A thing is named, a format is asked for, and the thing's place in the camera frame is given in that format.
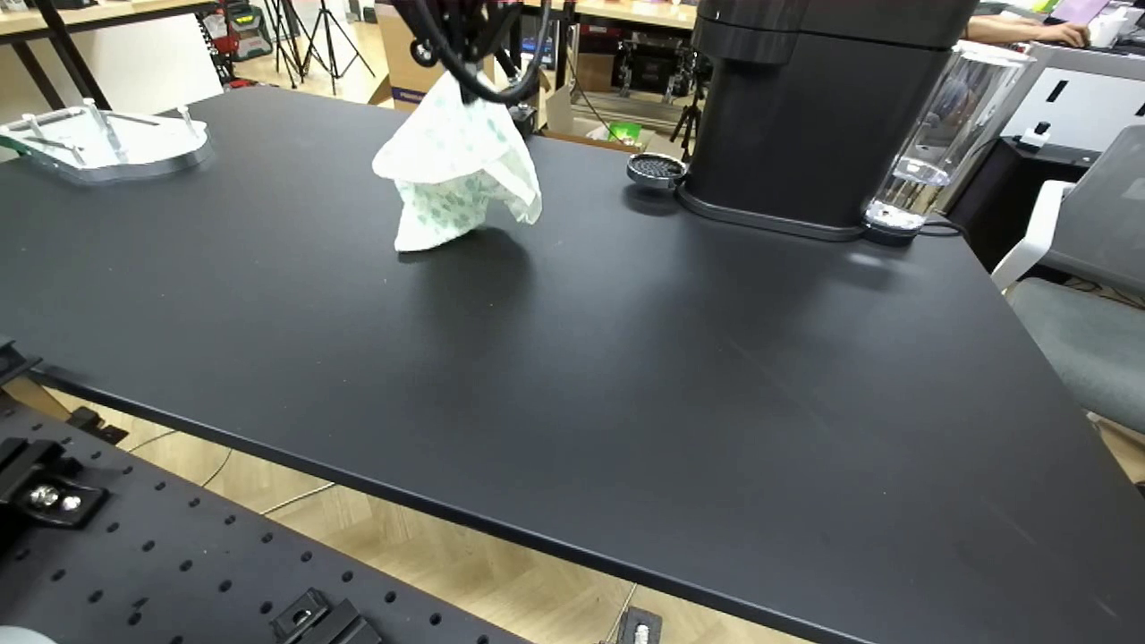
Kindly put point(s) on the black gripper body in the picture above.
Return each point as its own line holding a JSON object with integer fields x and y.
{"x": 476, "y": 17}

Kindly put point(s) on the white green floral cloth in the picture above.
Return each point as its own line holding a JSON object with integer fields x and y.
{"x": 459, "y": 165}

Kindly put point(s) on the thin tripod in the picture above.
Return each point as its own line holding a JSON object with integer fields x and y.
{"x": 323, "y": 40}

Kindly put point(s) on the small green item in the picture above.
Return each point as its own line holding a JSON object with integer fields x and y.
{"x": 623, "y": 131}

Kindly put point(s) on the small black tripod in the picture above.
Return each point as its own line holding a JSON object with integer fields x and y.
{"x": 694, "y": 101}

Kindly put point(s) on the white panel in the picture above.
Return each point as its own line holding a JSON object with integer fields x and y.
{"x": 148, "y": 60}

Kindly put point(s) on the black coffee machine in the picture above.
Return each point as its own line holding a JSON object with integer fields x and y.
{"x": 811, "y": 110}

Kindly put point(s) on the long wooden workbench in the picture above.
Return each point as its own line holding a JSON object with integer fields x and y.
{"x": 73, "y": 11}

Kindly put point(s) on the clear glass cup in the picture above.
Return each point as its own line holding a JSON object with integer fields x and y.
{"x": 948, "y": 131}

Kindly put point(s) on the black perforated breadboard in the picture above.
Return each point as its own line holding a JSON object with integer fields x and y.
{"x": 155, "y": 549}

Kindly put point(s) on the white cabinet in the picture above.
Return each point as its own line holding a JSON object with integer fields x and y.
{"x": 1078, "y": 101}

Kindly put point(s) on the black clamp with metal bolt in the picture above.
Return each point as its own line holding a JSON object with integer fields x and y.
{"x": 47, "y": 493}

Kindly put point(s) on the grey office chair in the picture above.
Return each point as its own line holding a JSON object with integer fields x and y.
{"x": 1078, "y": 298}

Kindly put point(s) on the small black slotted bracket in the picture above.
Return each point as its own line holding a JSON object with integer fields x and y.
{"x": 323, "y": 618}

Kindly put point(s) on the small metal bracket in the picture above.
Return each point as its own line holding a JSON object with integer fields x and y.
{"x": 639, "y": 629}

